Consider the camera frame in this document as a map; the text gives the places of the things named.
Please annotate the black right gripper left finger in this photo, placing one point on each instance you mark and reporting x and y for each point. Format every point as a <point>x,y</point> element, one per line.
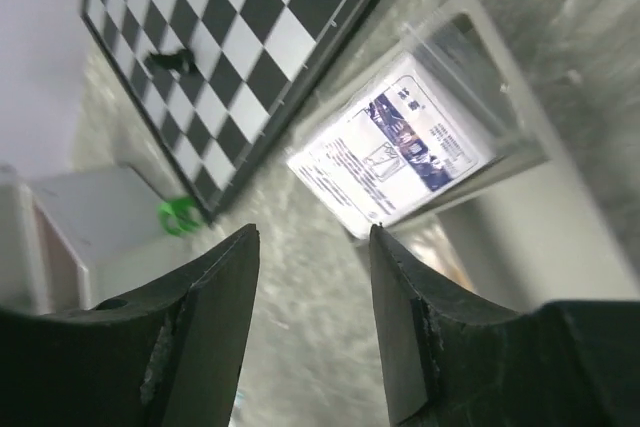
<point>168,353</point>

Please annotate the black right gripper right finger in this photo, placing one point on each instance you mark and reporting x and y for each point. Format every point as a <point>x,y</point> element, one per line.
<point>452,358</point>

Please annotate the metal first aid case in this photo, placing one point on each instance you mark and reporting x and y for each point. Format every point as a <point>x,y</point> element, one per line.
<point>77,239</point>

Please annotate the white gauze pad packet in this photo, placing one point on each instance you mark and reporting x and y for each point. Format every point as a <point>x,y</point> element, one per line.
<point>402,141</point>

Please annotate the grey plastic tray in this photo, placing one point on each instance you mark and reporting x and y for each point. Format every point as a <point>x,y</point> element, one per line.
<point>525,229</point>

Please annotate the green plastic clip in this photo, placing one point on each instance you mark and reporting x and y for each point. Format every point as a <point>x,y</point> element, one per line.
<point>179,216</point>

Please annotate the black chess piece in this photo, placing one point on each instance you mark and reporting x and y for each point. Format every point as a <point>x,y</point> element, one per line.
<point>180,62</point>

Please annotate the black grey chessboard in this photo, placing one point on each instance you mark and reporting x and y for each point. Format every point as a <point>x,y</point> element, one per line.
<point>257,61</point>

